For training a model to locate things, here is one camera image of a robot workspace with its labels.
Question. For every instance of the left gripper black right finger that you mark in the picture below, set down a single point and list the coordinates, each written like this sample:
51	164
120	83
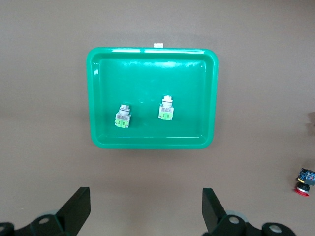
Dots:
214	216

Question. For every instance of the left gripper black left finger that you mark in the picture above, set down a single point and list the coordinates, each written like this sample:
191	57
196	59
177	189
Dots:
73	214

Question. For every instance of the green push button switch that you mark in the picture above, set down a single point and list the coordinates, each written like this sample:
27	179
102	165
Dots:
122	120
166	114

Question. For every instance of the red button black body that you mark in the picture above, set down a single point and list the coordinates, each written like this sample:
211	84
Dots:
306	175

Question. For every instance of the brown table cover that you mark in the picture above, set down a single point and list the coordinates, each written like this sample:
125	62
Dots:
49	73

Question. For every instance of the green plastic tray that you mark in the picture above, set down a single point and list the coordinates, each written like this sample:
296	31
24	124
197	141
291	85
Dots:
147	78

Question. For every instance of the small white tray tag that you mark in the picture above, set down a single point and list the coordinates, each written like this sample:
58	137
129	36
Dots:
158	45

